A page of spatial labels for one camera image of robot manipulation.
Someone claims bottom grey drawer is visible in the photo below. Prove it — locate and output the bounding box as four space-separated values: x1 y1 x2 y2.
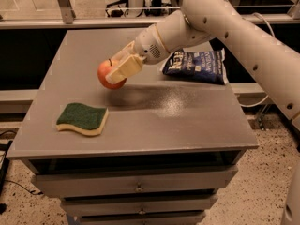
79 211 205 225

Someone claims green and yellow sponge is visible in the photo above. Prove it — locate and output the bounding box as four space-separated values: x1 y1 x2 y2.
56 103 109 136

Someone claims top grey drawer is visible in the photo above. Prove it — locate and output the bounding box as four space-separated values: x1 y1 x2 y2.
32 166 238 198

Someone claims metal railing frame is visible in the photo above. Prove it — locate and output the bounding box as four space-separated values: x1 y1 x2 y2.
0 0 299 29

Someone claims middle grey drawer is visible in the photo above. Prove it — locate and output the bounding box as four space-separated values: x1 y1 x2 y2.
61 193 218 217

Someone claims grey drawer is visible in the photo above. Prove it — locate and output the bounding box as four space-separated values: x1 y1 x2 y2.
61 193 218 217
79 211 205 225
32 166 238 198

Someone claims grey drawer cabinet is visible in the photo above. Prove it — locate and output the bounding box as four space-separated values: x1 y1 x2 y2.
7 26 260 225

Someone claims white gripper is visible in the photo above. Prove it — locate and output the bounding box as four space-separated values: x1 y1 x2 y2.
105 24 170 84

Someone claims red apple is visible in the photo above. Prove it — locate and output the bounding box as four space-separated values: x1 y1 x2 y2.
97 58 128 91

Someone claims blue chip bag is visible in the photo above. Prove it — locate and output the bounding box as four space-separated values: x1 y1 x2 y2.
161 49 228 85

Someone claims white cable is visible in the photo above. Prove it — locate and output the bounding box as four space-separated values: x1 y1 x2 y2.
238 12 276 109

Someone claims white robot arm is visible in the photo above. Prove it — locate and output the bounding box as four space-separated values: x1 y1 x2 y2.
101 0 300 129

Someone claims black floor cable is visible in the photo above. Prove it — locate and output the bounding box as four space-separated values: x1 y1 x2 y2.
0 128 45 214

